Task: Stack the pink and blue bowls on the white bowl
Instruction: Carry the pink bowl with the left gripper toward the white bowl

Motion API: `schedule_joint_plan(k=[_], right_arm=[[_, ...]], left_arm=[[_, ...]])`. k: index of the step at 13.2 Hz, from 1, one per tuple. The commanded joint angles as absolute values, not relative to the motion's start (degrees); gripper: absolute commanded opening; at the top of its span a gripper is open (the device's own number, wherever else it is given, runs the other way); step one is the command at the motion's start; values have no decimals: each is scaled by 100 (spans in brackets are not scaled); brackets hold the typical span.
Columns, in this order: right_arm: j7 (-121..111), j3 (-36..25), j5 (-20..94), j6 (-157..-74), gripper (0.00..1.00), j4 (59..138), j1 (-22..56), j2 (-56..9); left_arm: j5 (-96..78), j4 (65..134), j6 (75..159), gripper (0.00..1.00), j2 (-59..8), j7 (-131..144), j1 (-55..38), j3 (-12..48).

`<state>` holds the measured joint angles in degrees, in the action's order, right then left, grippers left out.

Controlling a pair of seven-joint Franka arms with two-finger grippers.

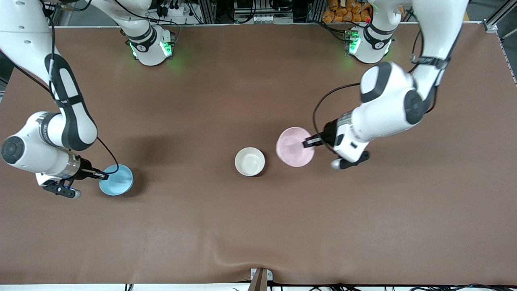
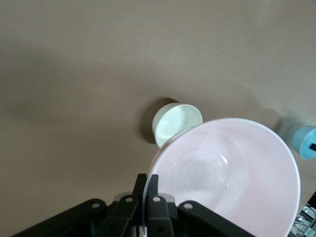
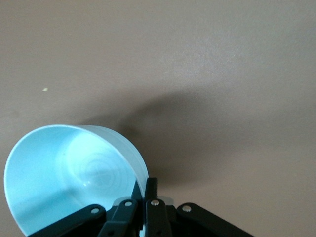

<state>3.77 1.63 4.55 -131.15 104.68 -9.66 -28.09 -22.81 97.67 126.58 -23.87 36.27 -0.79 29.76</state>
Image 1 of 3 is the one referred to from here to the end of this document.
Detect blue bowl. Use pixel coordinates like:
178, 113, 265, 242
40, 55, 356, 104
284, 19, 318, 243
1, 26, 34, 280
99, 164, 134, 196

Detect pink bowl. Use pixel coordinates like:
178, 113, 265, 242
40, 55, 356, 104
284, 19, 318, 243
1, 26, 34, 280
276, 127, 315, 167

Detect white bowl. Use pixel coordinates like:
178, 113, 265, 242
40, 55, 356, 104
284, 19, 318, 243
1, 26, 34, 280
234, 147, 266, 177

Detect brown table mat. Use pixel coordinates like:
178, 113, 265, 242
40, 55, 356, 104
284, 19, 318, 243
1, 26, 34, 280
0, 22, 517, 286

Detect orange snack packets pile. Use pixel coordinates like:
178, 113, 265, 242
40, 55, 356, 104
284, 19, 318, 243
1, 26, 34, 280
322, 0, 405, 23

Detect white electronics box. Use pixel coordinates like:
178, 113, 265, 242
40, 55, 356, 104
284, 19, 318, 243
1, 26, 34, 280
233, 0, 294, 24

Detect white power strip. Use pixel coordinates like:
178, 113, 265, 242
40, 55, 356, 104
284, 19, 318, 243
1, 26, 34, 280
156, 0, 194, 17

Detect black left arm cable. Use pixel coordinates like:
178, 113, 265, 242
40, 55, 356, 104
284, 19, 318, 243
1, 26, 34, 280
312, 28, 424, 142

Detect grey metal camera mount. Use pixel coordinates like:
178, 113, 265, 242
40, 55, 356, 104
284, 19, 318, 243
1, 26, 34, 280
250, 268, 273, 291

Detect aluminium frame profile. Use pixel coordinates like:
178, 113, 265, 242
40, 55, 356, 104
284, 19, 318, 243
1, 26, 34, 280
483, 0, 517, 83

